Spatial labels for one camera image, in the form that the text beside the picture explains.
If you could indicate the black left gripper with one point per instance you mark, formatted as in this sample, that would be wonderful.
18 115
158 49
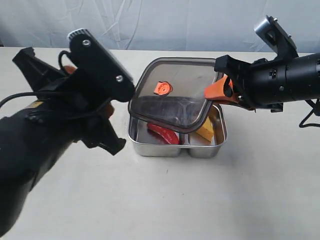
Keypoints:
89 77

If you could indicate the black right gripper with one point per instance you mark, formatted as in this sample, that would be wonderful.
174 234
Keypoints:
249 86

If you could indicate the yellow cheese wedge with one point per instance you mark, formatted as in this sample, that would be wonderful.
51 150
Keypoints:
207 130

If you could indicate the transparent lid with orange seal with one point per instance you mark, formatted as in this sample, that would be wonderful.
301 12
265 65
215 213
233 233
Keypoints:
170 92

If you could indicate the red toy sausage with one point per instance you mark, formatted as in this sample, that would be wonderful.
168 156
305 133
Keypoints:
169 136

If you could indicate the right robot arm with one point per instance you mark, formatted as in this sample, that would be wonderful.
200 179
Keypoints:
302 80

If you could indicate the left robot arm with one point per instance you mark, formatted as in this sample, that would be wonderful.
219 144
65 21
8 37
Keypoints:
28 150

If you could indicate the steel two-compartment lunch box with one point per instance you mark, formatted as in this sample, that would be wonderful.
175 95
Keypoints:
149 144

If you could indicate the pale blue backdrop cloth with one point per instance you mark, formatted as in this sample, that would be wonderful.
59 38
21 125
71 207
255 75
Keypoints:
166 25

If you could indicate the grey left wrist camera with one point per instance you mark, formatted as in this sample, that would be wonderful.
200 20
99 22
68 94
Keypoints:
80 31

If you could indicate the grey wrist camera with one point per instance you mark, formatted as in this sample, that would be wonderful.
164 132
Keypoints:
80 31
272 34

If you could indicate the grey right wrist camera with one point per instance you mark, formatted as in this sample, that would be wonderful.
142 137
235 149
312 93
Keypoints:
272 34

